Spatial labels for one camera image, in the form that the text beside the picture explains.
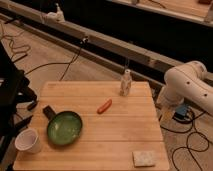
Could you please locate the white square sponge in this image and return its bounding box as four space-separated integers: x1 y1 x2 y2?
133 151 156 167

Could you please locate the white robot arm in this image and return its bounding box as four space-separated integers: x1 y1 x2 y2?
157 61 213 114

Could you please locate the small clear bottle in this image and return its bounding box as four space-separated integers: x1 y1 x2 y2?
120 69 132 96

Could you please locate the green frying pan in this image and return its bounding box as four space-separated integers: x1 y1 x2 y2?
43 106 83 146

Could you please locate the blue power box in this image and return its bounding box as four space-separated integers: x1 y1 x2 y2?
174 104 188 119

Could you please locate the white paper cup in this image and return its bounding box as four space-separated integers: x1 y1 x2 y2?
15 128 42 154

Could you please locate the orange sausage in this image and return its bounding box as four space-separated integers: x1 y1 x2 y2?
97 99 112 114

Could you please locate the black equipment stand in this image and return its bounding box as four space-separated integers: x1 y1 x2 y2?
0 42 37 163

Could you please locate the black floor cable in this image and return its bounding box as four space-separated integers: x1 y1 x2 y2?
24 39 88 82

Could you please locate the white clamp on rail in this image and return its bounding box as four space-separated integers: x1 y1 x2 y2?
45 3 65 22

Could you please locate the long metal rail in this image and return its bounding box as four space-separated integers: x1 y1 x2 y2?
0 0 213 83

